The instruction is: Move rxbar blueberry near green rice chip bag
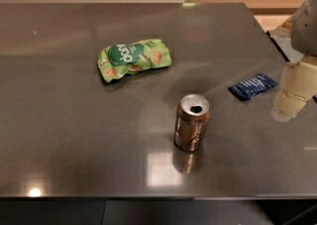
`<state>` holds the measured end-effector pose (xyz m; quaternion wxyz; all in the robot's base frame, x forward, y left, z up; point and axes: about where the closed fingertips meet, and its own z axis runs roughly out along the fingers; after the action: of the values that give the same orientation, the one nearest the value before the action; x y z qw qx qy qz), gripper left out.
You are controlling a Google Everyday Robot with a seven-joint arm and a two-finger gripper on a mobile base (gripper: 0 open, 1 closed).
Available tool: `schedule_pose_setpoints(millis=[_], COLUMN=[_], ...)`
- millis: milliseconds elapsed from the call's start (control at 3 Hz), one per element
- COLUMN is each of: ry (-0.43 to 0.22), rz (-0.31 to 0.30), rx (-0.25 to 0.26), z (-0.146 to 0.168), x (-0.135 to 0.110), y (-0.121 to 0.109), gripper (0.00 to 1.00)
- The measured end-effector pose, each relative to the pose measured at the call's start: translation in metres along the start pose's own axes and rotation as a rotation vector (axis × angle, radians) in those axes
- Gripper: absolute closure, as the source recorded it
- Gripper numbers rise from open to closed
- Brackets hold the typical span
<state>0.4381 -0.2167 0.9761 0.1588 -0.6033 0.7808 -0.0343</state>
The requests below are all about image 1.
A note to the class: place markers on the green rice chip bag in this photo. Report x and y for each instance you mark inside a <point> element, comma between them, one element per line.
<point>119,60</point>

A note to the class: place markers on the blue rxbar blueberry wrapper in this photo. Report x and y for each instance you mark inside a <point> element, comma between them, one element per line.
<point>252,87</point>

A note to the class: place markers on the brown soda can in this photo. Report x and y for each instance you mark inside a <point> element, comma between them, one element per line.
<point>192,116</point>

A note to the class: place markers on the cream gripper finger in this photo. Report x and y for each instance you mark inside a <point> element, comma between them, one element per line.
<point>298,85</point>

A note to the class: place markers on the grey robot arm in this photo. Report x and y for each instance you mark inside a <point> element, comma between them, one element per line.
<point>303,32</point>

